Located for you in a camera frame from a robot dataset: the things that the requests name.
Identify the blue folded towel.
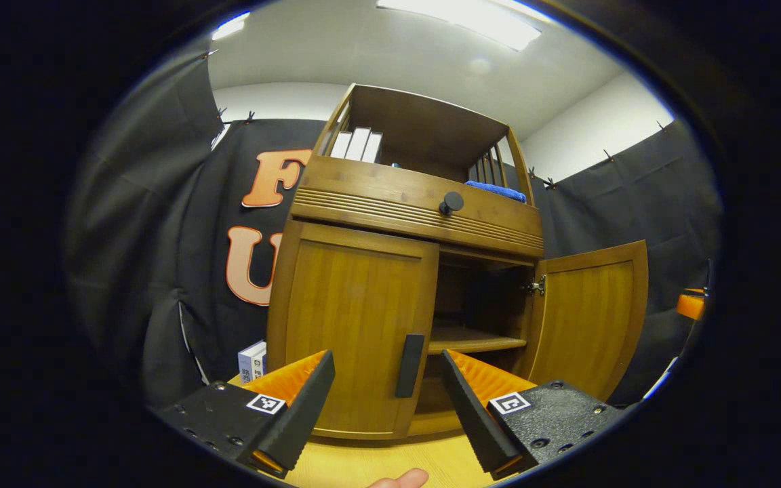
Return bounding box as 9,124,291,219
465,180,527,203

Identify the white flat object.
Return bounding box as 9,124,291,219
643,356,680,401

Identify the wooden cabinet door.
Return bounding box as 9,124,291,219
266,219,440,440
525,240,649,402

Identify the small ceiling light panel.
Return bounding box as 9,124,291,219
212,12,252,41

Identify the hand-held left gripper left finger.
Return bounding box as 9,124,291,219
160,350,336,479

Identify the black backdrop cloth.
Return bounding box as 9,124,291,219
65,47,723,414

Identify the wooden double-door shoe cabinet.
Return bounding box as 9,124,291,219
266,83,649,441

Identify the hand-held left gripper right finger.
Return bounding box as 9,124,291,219
441,350,625,481

